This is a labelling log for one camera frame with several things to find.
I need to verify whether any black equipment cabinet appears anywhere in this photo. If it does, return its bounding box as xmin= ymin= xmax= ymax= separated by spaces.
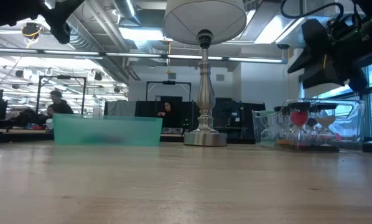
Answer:
xmin=103 ymin=96 xmax=267 ymax=144

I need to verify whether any red sand hourglass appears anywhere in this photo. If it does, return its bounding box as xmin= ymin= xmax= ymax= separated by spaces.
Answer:
xmin=287 ymin=101 xmax=311 ymax=147

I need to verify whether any clear plastic bin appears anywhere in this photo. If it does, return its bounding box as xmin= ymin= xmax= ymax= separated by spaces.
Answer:
xmin=252 ymin=98 xmax=366 ymax=153

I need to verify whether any black gantry frame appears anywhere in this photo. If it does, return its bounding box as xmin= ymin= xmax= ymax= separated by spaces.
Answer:
xmin=146 ymin=80 xmax=192 ymax=102
xmin=35 ymin=75 xmax=87 ymax=118

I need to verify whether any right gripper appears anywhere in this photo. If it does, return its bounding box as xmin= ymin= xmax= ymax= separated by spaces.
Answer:
xmin=287 ymin=11 xmax=372 ymax=95

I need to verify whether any person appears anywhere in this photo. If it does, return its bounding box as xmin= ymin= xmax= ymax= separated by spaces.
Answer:
xmin=45 ymin=89 xmax=75 ymax=116
xmin=157 ymin=101 xmax=178 ymax=128

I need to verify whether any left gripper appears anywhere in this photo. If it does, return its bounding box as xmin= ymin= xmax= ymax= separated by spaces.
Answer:
xmin=0 ymin=0 xmax=86 ymax=45

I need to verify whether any mint capped hourglass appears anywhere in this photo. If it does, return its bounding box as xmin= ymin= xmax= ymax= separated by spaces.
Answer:
xmin=254 ymin=110 xmax=276 ymax=142

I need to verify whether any green flat mat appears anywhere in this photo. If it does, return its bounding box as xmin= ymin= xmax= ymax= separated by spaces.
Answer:
xmin=52 ymin=113 xmax=164 ymax=147

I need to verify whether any table lamp white shade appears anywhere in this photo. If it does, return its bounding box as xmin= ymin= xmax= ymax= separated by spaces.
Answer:
xmin=162 ymin=0 xmax=248 ymax=147

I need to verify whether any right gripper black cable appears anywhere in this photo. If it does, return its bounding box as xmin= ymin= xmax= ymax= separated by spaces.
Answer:
xmin=280 ymin=0 xmax=345 ymax=20

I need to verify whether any long ceiling light bar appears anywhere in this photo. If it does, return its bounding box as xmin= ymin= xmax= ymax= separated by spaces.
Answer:
xmin=0 ymin=46 xmax=289 ymax=65

